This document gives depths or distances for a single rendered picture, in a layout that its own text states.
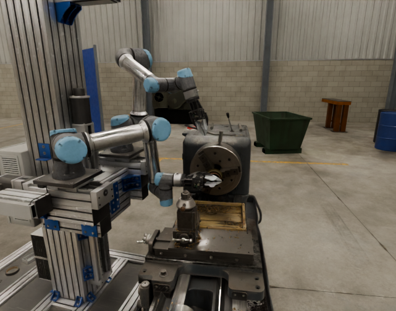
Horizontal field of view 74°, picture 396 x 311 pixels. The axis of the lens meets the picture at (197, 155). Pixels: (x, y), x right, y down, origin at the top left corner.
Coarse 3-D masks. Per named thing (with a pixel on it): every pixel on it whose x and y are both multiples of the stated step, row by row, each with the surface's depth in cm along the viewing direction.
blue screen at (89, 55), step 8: (88, 56) 574; (96, 56) 553; (88, 64) 581; (96, 64) 556; (88, 72) 589; (96, 72) 559; (88, 80) 597; (96, 80) 566; (88, 88) 605; (96, 88) 576; (96, 96) 583; (96, 104) 591; (96, 112) 599; (96, 120) 607; (96, 128) 615
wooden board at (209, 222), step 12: (204, 204) 160; (216, 204) 159; (228, 204) 158; (240, 204) 157; (204, 216) 146; (216, 216) 146; (228, 216) 146; (240, 216) 146; (216, 228) 131; (228, 228) 130; (240, 228) 130
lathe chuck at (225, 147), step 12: (216, 144) 159; (216, 156) 157; (228, 156) 156; (192, 168) 161; (204, 168) 160; (240, 168) 160; (204, 180) 162; (228, 180) 160; (216, 192) 163; (228, 192) 162
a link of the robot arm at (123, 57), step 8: (128, 48) 157; (120, 56) 150; (128, 56) 151; (120, 64) 151; (128, 64) 146; (136, 64) 144; (136, 72) 142; (144, 72) 139; (144, 80) 137; (152, 80) 132; (160, 80) 135; (152, 88) 132; (160, 88) 135
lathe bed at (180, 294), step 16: (176, 288) 98; (192, 288) 102; (208, 288) 101; (224, 288) 100; (160, 304) 92; (176, 304) 91; (192, 304) 103; (208, 304) 102; (224, 304) 94; (240, 304) 91
